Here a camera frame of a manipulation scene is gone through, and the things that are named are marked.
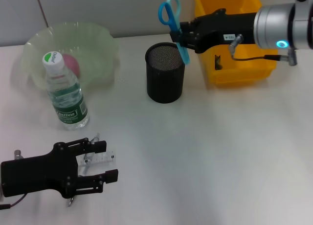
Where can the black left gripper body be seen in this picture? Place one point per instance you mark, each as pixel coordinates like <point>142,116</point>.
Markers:
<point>36,173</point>

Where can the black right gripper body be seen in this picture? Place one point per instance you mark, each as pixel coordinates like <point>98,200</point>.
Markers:
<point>220,27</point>

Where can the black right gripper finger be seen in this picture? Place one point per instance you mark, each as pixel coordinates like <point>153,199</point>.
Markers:
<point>189,25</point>
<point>187,40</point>

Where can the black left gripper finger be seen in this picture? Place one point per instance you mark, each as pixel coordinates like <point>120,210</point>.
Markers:
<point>111,176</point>
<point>97,146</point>

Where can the clear plastic ruler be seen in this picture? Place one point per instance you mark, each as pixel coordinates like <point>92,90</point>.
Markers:
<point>105,159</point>

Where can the blue capped scissors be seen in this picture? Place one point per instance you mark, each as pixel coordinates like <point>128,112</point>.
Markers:
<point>172,19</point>

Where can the grey silver ballpoint pen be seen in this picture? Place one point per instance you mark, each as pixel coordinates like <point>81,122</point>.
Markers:
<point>86,165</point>

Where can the green plastic wrapper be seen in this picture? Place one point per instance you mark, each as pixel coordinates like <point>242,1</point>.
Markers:
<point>218,63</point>

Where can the clear water bottle green label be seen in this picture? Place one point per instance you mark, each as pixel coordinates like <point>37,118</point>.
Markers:
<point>66,95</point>

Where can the pink peach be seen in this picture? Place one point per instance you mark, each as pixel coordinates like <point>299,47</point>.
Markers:
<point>73,64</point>

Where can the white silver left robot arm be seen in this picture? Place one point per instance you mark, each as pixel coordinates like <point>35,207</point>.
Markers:
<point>1,193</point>

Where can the black mesh pen holder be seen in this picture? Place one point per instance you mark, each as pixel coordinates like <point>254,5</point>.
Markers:
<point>165,85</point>

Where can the translucent green fruit plate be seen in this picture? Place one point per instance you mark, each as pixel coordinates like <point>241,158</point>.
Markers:
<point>97,53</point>

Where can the yellow plastic bin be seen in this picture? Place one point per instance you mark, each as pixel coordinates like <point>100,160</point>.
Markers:
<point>244,71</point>

